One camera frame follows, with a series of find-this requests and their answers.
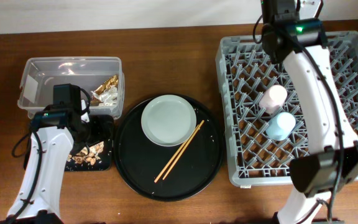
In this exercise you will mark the grey dishwasher rack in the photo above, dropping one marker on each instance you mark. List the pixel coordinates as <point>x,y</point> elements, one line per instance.
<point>244,73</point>

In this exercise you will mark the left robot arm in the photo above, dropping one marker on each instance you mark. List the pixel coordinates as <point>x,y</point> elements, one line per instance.
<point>38,200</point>

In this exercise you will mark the black rectangular tray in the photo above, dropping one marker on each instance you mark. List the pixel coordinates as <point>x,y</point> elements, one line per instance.
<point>104,130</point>

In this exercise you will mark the peanut shells and rice scraps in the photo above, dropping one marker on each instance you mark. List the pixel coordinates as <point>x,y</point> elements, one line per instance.
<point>88,155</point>

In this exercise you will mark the clear plastic bin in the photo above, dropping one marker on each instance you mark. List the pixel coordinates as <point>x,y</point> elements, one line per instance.
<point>43,73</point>

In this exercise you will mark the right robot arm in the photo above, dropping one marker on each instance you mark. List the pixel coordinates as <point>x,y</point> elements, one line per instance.
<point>301,46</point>

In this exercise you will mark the pink cup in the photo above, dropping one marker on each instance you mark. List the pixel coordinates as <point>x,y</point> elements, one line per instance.
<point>273,98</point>

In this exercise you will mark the white tissue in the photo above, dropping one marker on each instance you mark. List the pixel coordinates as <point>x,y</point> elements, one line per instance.
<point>106,98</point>

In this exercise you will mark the blue cup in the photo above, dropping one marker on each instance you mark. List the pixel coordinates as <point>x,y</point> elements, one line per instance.
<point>280,126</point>

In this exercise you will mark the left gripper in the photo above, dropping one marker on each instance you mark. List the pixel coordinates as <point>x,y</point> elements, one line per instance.
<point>81,145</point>

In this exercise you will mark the round black serving tray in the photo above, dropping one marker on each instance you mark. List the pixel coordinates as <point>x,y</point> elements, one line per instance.
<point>139,161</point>

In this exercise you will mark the wooden chopstick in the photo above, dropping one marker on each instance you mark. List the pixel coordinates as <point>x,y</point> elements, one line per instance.
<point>163,171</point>
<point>181,150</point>

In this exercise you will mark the grey ceramic plate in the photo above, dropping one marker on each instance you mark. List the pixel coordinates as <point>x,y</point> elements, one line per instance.
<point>168,120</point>

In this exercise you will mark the gold foil wrapper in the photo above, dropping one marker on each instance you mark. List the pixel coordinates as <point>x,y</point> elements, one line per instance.
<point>107,85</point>

